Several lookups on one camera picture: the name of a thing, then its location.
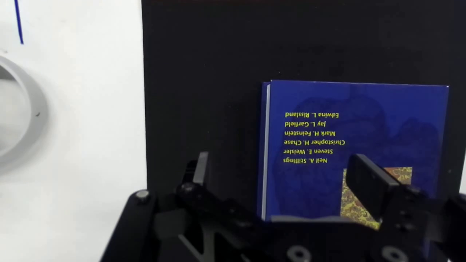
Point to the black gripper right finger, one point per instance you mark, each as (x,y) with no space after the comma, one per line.
(373,190)

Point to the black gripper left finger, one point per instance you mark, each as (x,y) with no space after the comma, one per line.
(197,204)

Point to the blue hardcover book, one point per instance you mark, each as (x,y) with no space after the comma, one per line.
(310,184)

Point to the black rectangular mat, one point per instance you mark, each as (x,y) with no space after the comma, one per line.
(204,73)

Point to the white mug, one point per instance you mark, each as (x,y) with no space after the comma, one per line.
(36,111)

